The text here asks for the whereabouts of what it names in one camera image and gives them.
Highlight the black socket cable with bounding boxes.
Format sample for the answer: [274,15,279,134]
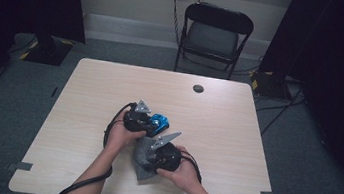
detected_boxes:
[165,0,189,47]

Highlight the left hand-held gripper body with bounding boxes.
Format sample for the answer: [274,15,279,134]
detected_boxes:
[121,97,157,136]

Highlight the black folding chair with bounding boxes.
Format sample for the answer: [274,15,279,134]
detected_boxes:
[172,0,258,84]

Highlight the grey terry cloth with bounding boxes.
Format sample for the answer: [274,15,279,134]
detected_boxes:
[129,135,172,185]

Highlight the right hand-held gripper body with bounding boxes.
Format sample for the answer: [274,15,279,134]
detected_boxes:
[142,127,187,177]

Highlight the blue and black toy car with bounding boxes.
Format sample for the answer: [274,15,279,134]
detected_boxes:
[146,112,172,140]

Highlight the person's right hand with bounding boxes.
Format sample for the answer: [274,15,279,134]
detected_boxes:
[153,142,207,194]

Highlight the left hand-held gripper cable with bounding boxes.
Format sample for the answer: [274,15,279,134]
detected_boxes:
[53,92,138,194]

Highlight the person's left hand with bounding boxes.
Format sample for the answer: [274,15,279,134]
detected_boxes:
[103,115,150,157]

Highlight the black stand base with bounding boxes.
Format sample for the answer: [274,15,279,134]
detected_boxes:
[22,32,76,69]
[248,68,297,102]

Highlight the black table grommet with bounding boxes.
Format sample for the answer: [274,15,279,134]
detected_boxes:
[192,83,206,95]

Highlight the black floor cable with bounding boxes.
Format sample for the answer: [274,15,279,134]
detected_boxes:
[259,82,305,142]
[254,92,307,118]

